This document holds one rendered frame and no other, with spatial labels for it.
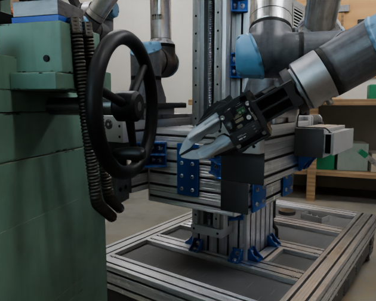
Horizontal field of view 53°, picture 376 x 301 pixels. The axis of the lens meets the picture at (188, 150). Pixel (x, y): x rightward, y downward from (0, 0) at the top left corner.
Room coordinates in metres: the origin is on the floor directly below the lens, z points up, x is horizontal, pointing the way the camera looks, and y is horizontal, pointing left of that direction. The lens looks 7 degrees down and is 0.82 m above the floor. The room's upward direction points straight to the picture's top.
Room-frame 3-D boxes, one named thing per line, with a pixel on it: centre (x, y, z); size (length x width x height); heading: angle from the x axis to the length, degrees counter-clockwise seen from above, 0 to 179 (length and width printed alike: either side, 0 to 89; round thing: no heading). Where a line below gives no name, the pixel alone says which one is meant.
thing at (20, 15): (0.77, 0.26, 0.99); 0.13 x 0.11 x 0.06; 164
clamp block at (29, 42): (0.76, 0.27, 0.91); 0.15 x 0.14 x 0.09; 164
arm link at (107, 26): (1.66, 0.37, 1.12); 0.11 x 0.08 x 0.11; 159
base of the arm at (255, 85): (1.17, -0.24, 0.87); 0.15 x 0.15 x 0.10
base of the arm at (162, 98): (1.46, 0.16, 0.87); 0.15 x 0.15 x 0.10
